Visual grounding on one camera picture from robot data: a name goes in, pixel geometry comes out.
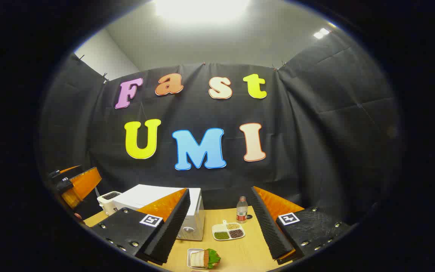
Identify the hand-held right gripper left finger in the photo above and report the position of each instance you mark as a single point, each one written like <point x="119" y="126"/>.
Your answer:
<point x="172" y="226"/>

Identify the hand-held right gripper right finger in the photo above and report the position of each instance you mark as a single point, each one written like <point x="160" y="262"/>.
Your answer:
<point x="268" y="226"/>

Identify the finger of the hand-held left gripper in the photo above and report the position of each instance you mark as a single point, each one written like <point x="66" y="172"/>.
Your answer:
<point x="70" y="169"/>
<point x="83" y="185"/>

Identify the small white square plate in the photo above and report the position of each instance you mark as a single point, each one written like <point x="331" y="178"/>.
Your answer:
<point x="193" y="250"/>

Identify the clear plastic water bottle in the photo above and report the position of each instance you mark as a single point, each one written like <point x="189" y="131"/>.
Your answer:
<point x="242" y="211"/>

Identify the white toaster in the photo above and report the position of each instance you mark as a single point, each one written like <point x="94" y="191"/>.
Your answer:
<point x="106" y="204"/>

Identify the white divided plate with beans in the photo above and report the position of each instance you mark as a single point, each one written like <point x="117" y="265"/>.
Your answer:
<point x="217" y="228"/>

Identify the white microwave oven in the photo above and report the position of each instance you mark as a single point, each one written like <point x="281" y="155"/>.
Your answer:
<point x="145" y="194"/>

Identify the large ceiling light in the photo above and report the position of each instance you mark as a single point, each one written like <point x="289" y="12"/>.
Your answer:
<point x="202" y="9"/>

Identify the sandwich with lettuce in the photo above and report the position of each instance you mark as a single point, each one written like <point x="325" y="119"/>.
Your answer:
<point x="198" y="258"/>

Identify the small ceiling light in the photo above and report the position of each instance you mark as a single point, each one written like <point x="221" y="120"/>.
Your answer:
<point x="321" y="33"/>

